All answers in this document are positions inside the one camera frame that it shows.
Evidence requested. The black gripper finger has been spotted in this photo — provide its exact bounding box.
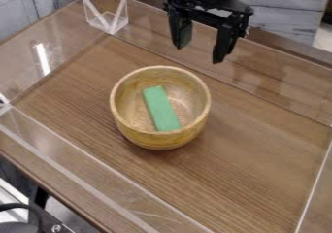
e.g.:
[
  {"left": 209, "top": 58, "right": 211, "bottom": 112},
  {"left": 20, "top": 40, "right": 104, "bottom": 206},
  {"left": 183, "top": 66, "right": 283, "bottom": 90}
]
[
  {"left": 213, "top": 24, "right": 239, "bottom": 64},
  {"left": 168, "top": 7, "right": 192, "bottom": 50}
]

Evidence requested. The clear acrylic corner bracket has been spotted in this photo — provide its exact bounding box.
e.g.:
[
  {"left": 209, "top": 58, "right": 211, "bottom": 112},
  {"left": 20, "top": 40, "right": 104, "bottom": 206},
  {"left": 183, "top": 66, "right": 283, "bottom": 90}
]
[{"left": 81, "top": 0, "right": 128, "bottom": 35}]

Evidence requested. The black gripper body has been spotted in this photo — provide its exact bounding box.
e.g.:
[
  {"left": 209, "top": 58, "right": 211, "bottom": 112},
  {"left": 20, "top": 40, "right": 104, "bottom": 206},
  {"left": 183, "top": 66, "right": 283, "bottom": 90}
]
[{"left": 165, "top": 0, "right": 255, "bottom": 37}]

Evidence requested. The black cable under table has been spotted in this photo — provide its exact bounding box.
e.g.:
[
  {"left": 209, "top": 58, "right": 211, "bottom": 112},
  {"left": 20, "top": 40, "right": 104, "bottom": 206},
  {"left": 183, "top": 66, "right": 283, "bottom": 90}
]
[{"left": 0, "top": 202, "right": 44, "bottom": 233}]

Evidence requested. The green rectangular block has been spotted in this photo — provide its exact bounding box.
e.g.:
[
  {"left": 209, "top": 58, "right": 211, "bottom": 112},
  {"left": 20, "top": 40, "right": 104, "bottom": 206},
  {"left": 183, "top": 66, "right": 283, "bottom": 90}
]
[{"left": 143, "top": 85, "right": 180, "bottom": 131}]

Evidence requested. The brown wooden bowl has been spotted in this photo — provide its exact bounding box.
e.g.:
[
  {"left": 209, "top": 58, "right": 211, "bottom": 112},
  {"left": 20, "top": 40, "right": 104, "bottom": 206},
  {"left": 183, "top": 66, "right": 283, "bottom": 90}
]
[{"left": 109, "top": 66, "right": 212, "bottom": 150}]

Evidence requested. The black table leg frame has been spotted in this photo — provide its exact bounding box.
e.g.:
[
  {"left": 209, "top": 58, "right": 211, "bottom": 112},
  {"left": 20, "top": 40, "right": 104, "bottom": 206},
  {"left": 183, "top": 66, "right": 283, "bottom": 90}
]
[{"left": 28, "top": 186, "right": 75, "bottom": 233}]

